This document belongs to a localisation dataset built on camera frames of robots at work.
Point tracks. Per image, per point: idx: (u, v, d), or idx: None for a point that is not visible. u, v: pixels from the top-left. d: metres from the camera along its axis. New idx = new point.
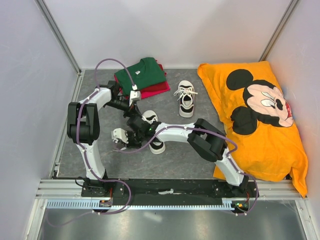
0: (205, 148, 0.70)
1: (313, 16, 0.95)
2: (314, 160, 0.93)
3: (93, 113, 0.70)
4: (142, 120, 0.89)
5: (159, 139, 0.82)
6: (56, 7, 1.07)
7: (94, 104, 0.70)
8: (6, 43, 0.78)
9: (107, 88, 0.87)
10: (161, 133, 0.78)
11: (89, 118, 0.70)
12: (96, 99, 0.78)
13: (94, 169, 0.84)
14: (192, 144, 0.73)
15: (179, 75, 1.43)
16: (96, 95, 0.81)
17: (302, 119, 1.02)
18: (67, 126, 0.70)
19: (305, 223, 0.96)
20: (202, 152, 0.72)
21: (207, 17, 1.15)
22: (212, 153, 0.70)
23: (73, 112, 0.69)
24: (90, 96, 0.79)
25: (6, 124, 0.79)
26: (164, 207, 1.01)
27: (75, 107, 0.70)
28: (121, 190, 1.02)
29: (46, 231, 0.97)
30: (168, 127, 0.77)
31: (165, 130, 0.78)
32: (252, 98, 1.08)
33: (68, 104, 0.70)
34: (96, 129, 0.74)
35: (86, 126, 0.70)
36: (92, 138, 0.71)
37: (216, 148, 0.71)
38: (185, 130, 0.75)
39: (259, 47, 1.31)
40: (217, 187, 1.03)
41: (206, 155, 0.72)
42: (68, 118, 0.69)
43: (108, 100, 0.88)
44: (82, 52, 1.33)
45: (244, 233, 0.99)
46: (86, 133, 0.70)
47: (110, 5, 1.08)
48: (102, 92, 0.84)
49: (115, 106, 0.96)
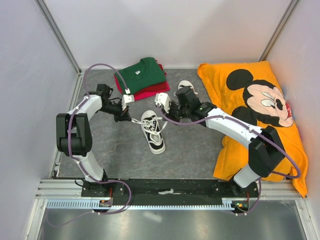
0: (264, 161, 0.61)
1: (313, 16, 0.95)
2: (314, 160, 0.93)
3: (83, 125, 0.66)
4: (193, 95, 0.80)
5: (206, 124, 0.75)
6: (56, 7, 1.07)
7: (83, 115, 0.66)
8: (6, 43, 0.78)
9: (97, 95, 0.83)
10: (214, 119, 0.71)
11: (79, 130, 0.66)
12: (86, 108, 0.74)
13: (92, 173, 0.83)
14: (250, 150, 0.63)
15: (179, 75, 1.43)
16: (85, 103, 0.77)
17: (303, 118, 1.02)
18: (57, 139, 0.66)
19: (305, 223, 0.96)
20: (256, 162, 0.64)
21: (207, 17, 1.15)
22: (267, 167, 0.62)
23: (63, 125, 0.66)
24: (79, 105, 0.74)
25: (6, 124, 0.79)
26: (164, 207, 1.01)
27: (64, 119, 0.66)
28: (121, 190, 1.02)
29: (46, 231, 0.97)
30: (226, 118, 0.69)
31: (221, 119, 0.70)
32: (252, 98, 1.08)
33: (56, 116, 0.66)
34: (88, 139, 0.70)
35: (77, 138, 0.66)
36: (84, 149, 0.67)
37: (273, 164, 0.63)
38: (248, 132, 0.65)
39: (259, 47, 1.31)
40: (217, 187, 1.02)
41: (259, 166, 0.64)
42: (58, 131, 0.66)
43: (98, 107, 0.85)
44: (82, 52, 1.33)
45: (244, 233, 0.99)
46: (78, 145, 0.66)
47: (110, 6, 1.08)
48: (92, 100, 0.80)
49: (110, 111, 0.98)
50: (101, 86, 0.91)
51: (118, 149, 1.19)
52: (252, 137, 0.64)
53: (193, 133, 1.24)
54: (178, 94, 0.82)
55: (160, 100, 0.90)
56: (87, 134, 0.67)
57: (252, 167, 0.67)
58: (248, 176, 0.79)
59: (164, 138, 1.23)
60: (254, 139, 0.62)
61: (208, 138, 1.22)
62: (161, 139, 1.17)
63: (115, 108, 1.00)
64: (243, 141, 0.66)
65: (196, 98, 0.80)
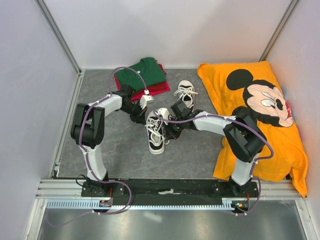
0: (240, 143, 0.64)
1: (313, 16, 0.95)
2: (314, 160, 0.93)
3: (99, 117, 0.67)
4: (185, 106, 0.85)
5: (196, 126, 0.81)
6: (56, 7, 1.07)
7: (101, 108, 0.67)
8: (6, 43, 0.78)
9: (119, 96, 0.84)
10: (200, 119, 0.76)
11: (94, 121, 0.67)
12: (105, 105, 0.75)
13: (95, 170, 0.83)
14: (227, 136, 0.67)
15: (179, 75, 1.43)
16: (105, 100, 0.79)
17: (303, 119, 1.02)
18: (71, 125, 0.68)
19: (305, 223, 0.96)
20: (236, 148, 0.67)
21: (207, 17, 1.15)
22: (246, 151, 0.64)
23: (80, 114, 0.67)
24: (100, 100, 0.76)
25: (6, 124, 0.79)
26: (164, 207, 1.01)
27: (83, 109, 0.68)
28: (121, 190, 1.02)
29: (46, 231, 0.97)
30: (209, 115, 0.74)
31: (204, 118, 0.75)
32: (252, 98, 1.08)
33: (77, 104, 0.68)
34: (100, 134, 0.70)
35: (90, 129, 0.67)
36: (94, 142, 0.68)
37: (253, 147, 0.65)
38: (224, 121, 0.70)
39: (259, 47, 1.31)
40: (217, 187, 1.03)
41: (239, 152, 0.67)
42: (74, 118, 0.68)
43: (117, 107, 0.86)
44: (82, 52, 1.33)
45: (244, 233, 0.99)
46: (89, 136, 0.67)
47: (110, 6, 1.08)
48: (113, 99, 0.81)
49: (130, 111, 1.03)
50: (125, 88, 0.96)
51: (118, 149, 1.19)
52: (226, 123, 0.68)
53: (193, 133, 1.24)
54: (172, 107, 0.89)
55: (160, 111, 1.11)
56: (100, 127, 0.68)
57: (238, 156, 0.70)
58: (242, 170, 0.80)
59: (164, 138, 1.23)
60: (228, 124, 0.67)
61: (208, 138, 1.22)
62: (161, 140, 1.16)
63: (135, 108, 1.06)
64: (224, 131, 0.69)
65: (187, 107, 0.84)
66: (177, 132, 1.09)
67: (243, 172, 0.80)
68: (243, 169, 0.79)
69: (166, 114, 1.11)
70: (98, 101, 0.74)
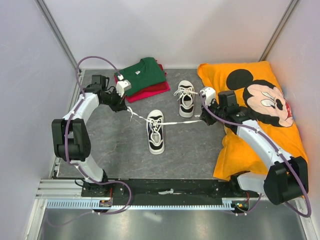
0: (280, 189, 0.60)
1: (313, 16, 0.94)
2: (314, 160, 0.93)
3: (80, 129, 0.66)
4: (234, 101, 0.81)
5: (237, 130, 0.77)
6: (56, 8, 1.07)
7: (80, 120, 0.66)
8: (6, 44, 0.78)
9: (92, 94, 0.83)
10: (247, 130, 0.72)
11: (77, 136, 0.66)
12: (82, 112, 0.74)
13: (91, 175, 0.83)
14: (269, 172, 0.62)
15: (179, 75, 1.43)
16: (80, 107, 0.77)
17: (303, 119, 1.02)
18: (54, 146, 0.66)
19: (305, 223, 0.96)
20: (272, 187, 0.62)
21: (207, 17, 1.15)
22: (281, 196, 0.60)
23: (59, 131, 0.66)
24: (75, 110, 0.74)
25: (6, 123, 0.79)
26: (164, 206, 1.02)
27: (60, 125, 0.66)
28: (121, 190, 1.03)
29: (46, 231, 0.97)
30: (259, 133, 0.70)
31: (253, 133, 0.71)
32: (252, 98, 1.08)
33: (52, 122, 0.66)
34: (86, 145, 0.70)
35: (74, 143, 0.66)
36: (82, 155, 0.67)
37: (288, 194, 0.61)
38: (275, 154, 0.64)
39: (260, 46, 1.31)
40: (217, 187, 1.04)
41: (272, 190, 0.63)
42: (54, 138, 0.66)
43: (95, 105, 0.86)
44: (82, 52, 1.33)
45: (244, 233, 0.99)
46: (76, 150, 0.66)
47: (110, 6, 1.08)
48: (87, 101, 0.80)
49: (109, 102, 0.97)
50: (97, 79, 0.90)
51: (118, 149, 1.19)
52: (277, 161, 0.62)
53: (193, 133, 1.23)
54: (219, 95, 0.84)
55: (206, 92, 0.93)
56: (84, 139, 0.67)
57: (266, 190, 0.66)
58: (253, 186, 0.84)
59: (164, 138, 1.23)
60: (277, 163, 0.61)
61: (208, 138, 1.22)
62: (161, 140, 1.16)
63: (113, 97, 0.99)
64: (269, 163, 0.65)
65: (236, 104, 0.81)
66: (212, 120, 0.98)
67: (253, 189, 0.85)
68: (255, 188, 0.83)
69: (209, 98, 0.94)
70: (73, 111, 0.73)
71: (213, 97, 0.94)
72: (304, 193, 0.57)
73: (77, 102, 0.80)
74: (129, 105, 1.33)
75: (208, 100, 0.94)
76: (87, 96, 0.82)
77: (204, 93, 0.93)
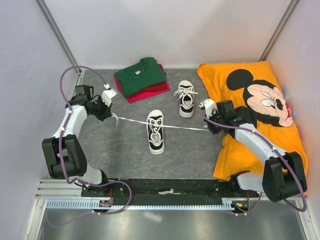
0: (277, 184, 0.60)
1: (313, 16, 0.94)
2: (314, 160, 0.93)
3: (74, 147, 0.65)
4: (232, 107, 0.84)
5: (235, 134, 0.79)
6: (55, 8, 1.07)
7: (72, 137, 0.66)
8: (6, 44, 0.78)
9: (79, 106, 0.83)
10: (243, 132, 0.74)
11: (71, 153, 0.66)
12: (72, 128, 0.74)
13: (91, 180, 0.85)
14: (265, 167, 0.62)
15: (179, 75, 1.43)
16: (69, 121, 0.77)
17: (303, 119, 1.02)
18: (49, 167, 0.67)
19: (305, 223, 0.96)
20: (269, 183, 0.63)
21: (207, 17, 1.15)
22: (278, 193, 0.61)
23: (52, 151, 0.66)
24: (64, 126, 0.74)
25: (6, 123, 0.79)
26: (164, 206, 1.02)
27: (51, 144, 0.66)
28: (121, 190, 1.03)
29: (46, 231, 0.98)
30: (254, 133, 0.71)
31: (250, 134, 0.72)
32: (252, 98, 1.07)
33: (42, 143, 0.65)
34: (83, 161, 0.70)
35: (70, 161, 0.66)
36: (80, 172, 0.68)
37: (285, 190, 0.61)
38: (270, 150, 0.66)
39: (260, 47, 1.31)
40: (217, 187, 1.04)
41: (269, 187, 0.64)
42: (48, 159, 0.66)
43: (84, 117, 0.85)
44: (82, 52, 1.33)
45: (244, 233, 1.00)
46: (73, 169, 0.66)
47: (110, 6, 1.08)
48: (75, 113, 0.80)
49: (96, 111, 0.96)
50: (81, 90, 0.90)
51: (118, 149, 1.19)
52: (272, 156, 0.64)
53: (193, 133, 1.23)
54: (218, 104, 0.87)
55: (205, 104, 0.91)
56: (79, 156, 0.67)
57: (265, 188, 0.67)
58: (252, 183, 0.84)
59: (164, 138, 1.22)
60: (272, 158, 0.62)
61: (208, 138, 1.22)
62: (161, 140, 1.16)
63: (100, 106, 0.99)
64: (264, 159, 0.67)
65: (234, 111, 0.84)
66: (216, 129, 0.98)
67: (253, 188, 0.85)
68: (253, 185, 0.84)
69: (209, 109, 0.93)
70: (63, 128, 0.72)
71: (213, 107, 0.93)
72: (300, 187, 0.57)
73: (65, 116, 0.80)
74: (130, 105, 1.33)
75: (208, 111, 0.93)
76: (74, 109, 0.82)
77: (203, 106, 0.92)
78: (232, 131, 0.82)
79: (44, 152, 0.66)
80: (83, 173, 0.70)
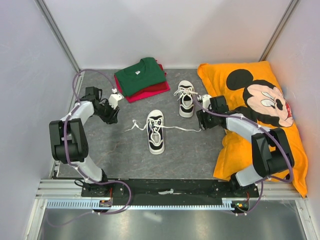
0: (264, 157, 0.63)
1: (313, 16, 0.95)
2: (314, 160, 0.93)
3: (78, 128, 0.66)
4: (223, 102, 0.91)
5: (227, 124, 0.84)
6: (56, 8, 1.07)
7: (78, 119, 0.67)
8: (6, 44, 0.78)
9: (89, 101, 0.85)
10: (234, 119, 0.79)
11: (75, 135, 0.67)
12: (79, 115, 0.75)
13: (91, 175, 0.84)
14: (252, 144, 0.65)
15: (179, 75, 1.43)
16: (77, 110, 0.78)
17: (302, 118, 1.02)
18: (52, 147, 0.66)
19: (305, 223, 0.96)
20: (258, 159, 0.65)
21: (207, 17, 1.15)
22: (266, 167, 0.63)
23: (57, 132, 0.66)
24: (72, 112, 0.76)
25: (6, 123, 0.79)
26: (164, 206, 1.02)
27: (57, 126, 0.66)
28: (121, 190, 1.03)
29: (46, 231, 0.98)
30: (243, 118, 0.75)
31: (239, 120, 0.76)
32: (252, 98, 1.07)
33: (49, 124, 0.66)
34: (84, 145, 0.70)
35: (72, 143, 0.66)
36: (81, 155, 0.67)
37: (275, 165, 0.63)
38: (257, 129, 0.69)
39: (260, 47, 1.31)
40: (217, 187, 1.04)
41: (259, 164, 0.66)
42: (52, 140, 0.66)
43: (90, 113, 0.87)
44: (82, 52, 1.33)
45: (244, 233, 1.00)
46: (75, 151, 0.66)
47: (110, 6, 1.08)
48: (84, 105, 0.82)
49: (103, 113, 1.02)
50: (90, 90, 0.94)
51: (118, 149, 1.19)
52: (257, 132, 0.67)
53: (193, 133, 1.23)
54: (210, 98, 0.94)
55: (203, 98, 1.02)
56: (82, 139, 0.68)
57: (256, 167, 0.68)
58: (249, 176, 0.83)
59: (164, 138, 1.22)
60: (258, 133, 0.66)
61: (208, 138, 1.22)
62: (161, 140, 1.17)
63: (107, 108, 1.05)
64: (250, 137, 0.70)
65: (225, 105, 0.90)
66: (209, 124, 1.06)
67: (251, 180, 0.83)
68: (252, 178, 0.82)
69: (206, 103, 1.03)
70: (70, 113, 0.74)
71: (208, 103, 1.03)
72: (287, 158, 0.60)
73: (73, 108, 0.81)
74: (129, 105, 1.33)
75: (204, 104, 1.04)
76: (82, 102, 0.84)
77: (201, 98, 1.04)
78: (224, 124, 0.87)
79: (50, 133, 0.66)
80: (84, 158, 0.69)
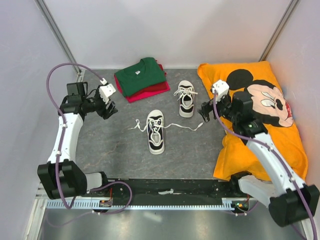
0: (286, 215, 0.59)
1: (313, 16, 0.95)
2: (314, 160, 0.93)
3: (71, 174, 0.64)
4: (250, 108, 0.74)
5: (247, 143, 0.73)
6: (55, 8, 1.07)
7: (70, 165, 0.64)
8: (6, 44, 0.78)
9: (75, 114, 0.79)
10: (258, 146, 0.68)
11: (70, 179, 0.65)
12: (68, 150, 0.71)
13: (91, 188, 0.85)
14: (279, 197, 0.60)
15: (179, 75, 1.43)
16: (64, 139, 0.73)
17: (302, 119, 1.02)
18: (47, 191, 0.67)
19: (305, 223, 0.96)
20: (278, 211, 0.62)
21: (207, 17, 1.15)
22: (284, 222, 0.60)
23: (49, 178, 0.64)
24: (59, 146, 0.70)
25: (6, 123, 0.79)
26: (164, 206, 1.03)
27: (48, 173, 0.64)
28: (121, 190, 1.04)
29: (46, 231, 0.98)
30: (272, 151, 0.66)
31: (266, 151, 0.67)
32: (252, 98, 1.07)
33: (37, 170, 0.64)
34: (81, 183, 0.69)
35: (68, 184, 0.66)
36: (78, 193, 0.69)
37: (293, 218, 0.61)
38: (287, 178, 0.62)
39: (260, 47, 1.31)
40: (217, 187, 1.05)
41: (277, 215, 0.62)
42: (46, 185, 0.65)
43: (79, 125, 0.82)
44: (82, 52, 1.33)
45: (244, 233, 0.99)
46: (72, 192, 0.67)
47: (110, 6, 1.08)
48: (70, 127, 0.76)
49: (93, 109, 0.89)
50: (75, 90, 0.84)
51: (118, 149, 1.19)
52: (289, 187, 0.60)
53: (193, 133, 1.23)
54: (235, 99, 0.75)
55: (218, 88, 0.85)
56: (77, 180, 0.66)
57: (271, 211, 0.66)
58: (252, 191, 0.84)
59: (164, 138, 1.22)
60: (289, 191, 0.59)
61: (208, 138, 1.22)
62: (161, 140, 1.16)
63: (97, 102, 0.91)
64: (278, 186, 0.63)
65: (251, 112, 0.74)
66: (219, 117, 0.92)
67: (253, 195, 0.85)
68: (254, 194, 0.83)
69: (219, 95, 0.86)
70: (58, 150, 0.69)
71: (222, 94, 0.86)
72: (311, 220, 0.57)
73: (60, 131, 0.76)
74: (129, 105, 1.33)
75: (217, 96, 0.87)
76: (67, 120, 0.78)
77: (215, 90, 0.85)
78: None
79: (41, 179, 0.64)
80: (83, 193, 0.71)
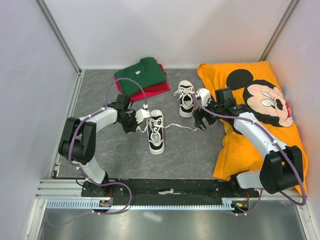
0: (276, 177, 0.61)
1: (313, 16, 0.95)
2: (315, 160, 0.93)
3: (90, 132, 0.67)
4: (230, 95, 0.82)
5: (234, 123, 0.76)
6: (56, 8, 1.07)
7: (93, 124, 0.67)
8: (6, 43, 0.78)
9: (114, 109, 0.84)
10: (243, 122, 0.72)
11: (84, 137, 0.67)
12: (97, 119, 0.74)
13: (91, 176, 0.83)
14: (265, 161, 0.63)
15: (179, 75, 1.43)
16: (99, 114, 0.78)
17: (302, 119, 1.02)
18: (60, 141, 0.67)
19: (305, 223, 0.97)
20: (267, 175, 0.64)
21: (207, 17, 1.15)
22: (275, 185, 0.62)
23: (70, 128, 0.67)
24: (92, 114, 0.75)
25: (6, 123, 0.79)
26: (164, 207, 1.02)
27: (73, 123, 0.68)
28: (121, 190, 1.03)
29: (46, 231, 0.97)
30: (255, 123, 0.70)
31: (250, 124, 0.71)
32: (252, 98, 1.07)
33: (67, 119, 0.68)
34: (90, 151, 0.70)
35: (80, 145, 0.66)
36: (83, 159, 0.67)
37: (284, 183, 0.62)
38: (271, 143, 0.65)
39: (260, 47, 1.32)
40: (217, 187, 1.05)
41: (267, 180, 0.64)
42: (64, 134, 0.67)
43: (111, 120, 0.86)
44: (82, 52, 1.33)
45: (244, 233, 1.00)
46: (78, 153, 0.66)
47: (110, 6, 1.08)
48: (107, 112, 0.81)
49: (127, 123, 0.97)
50: (121, 99, 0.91)
51: (118, 149, 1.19)
52: (272, 149, 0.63)
53: (193, 133, 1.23)
54: (215, 91, 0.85)
55: (201, 93, 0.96)
56: (89, 143, 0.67)
57: (262, 181, 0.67)
58: (251, 181, 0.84)
59: (164, 138, 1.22)
60: (273, 151, 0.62)
61: (208, 138, 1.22)
62: (161, 140, 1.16)
63: (131, 119, 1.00)
64: (264, 152, 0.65)
65: (233, 98, 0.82)
66: (211, 119, 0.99)
67: (253, 185, 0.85)
68: (254, 184, 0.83)
69: (206, 99, 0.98)
70: (90, 115, 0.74)
71: (207, 98, 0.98)
72: (299, 181, 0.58)
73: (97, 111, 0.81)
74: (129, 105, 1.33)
75: (203, 101, 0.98)
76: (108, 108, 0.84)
77: (199, 95, 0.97)
78: (231, 120, 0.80)
79: (64, 127, 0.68)
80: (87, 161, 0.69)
